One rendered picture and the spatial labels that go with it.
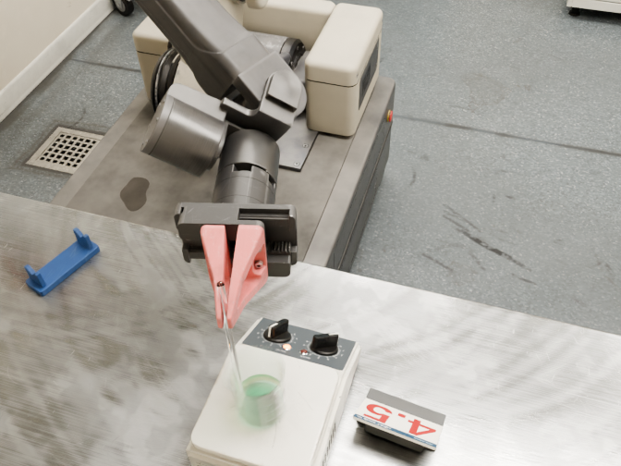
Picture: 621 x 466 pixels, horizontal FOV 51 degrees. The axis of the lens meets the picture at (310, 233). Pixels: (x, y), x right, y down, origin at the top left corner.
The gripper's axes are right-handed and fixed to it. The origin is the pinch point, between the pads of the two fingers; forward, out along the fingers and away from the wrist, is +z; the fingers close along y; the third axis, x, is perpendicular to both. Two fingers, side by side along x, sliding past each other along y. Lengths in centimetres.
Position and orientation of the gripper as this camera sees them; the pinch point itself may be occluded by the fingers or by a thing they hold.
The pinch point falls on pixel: (225, 315)
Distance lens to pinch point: 51.7
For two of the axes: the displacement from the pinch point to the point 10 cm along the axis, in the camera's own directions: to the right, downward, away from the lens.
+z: -0.4, 7.4, -6.7
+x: 0.1, 6.7, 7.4
